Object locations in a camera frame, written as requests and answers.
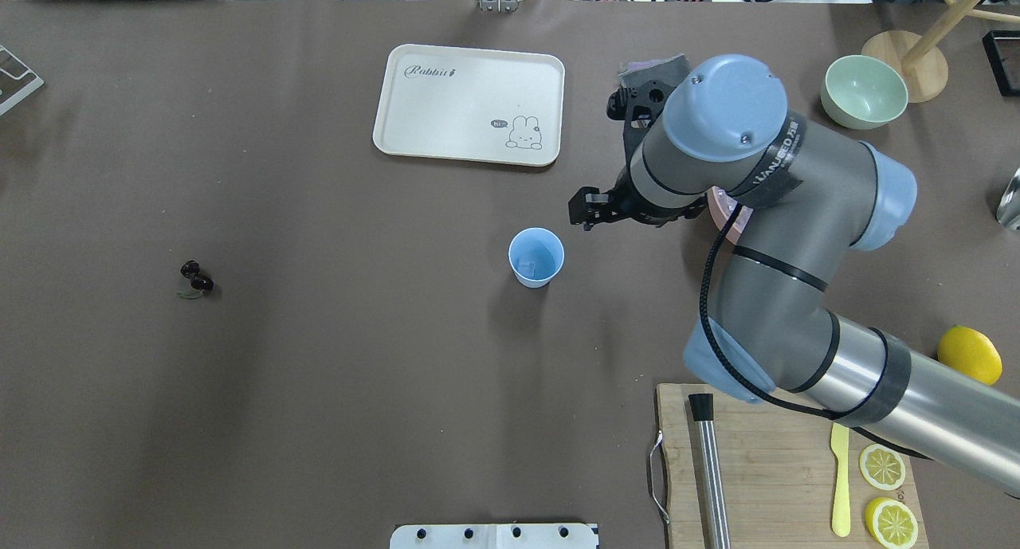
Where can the steel muddler black tip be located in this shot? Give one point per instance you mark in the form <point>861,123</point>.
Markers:
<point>702,411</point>

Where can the yellow lemon right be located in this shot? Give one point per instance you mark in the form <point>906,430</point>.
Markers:
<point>970,352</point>

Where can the dark cherries pair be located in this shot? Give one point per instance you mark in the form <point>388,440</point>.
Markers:
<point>199,284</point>

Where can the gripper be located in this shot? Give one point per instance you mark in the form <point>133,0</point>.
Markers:
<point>621,204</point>

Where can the mint green bowl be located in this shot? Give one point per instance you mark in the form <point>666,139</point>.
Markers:
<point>861,92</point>

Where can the lemon half upper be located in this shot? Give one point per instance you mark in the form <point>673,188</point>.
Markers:
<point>891,523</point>

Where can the light blue plastic cup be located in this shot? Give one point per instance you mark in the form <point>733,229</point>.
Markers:
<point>544,242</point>

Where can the steel ice scoop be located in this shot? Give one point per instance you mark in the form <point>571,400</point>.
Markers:
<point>1007,212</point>

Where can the bamboo cutting board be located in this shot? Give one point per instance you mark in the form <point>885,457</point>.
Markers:
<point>777,469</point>

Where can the yellow plastic knife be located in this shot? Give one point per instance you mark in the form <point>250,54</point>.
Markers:
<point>840,517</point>

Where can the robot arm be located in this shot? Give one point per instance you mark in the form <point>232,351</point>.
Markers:
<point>814,195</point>

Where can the pink bowl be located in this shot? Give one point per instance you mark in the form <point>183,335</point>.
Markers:
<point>721,207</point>

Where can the wooden mug tree stand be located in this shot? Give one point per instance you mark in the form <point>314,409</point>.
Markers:
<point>918,60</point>

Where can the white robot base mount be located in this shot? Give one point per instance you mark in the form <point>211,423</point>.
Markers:
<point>513,535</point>

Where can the lemon slice lower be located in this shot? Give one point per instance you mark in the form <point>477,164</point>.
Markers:
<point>882,468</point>

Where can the cream rabbit tray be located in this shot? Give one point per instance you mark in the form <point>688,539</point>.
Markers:
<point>494,106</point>

